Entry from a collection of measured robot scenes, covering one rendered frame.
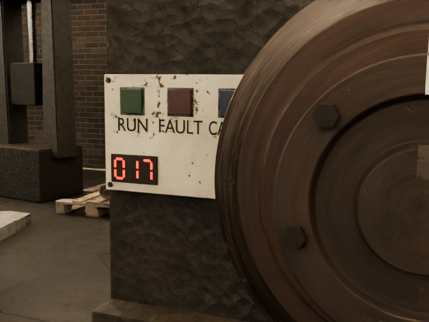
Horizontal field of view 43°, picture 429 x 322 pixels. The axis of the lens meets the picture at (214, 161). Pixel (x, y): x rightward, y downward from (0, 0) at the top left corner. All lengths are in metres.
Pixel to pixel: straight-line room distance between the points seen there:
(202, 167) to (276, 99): 0.24
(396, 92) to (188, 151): 0.38
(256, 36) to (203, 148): 0.18
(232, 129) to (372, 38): 0.19
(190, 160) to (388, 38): 0.37
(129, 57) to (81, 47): 7.28
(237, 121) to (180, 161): 0.20
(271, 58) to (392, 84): 0.16
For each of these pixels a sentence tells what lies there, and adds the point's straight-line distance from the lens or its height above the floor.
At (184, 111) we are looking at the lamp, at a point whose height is 1.19.
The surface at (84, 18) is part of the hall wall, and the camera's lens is 8.15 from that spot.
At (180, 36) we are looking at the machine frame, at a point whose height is 1.30.
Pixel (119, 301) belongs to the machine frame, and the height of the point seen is 0.87.
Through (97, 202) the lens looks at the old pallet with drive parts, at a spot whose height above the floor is 0.14.
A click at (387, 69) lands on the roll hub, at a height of 1.24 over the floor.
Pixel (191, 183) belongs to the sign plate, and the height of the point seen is 1.08.
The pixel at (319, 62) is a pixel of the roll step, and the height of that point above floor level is 1.25.
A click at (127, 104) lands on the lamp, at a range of 0.85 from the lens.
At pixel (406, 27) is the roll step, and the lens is 0.58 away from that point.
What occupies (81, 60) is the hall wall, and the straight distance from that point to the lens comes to 8.15.
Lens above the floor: 1.23
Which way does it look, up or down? 8 degrees down
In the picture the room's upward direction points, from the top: 1 degrees clockwise
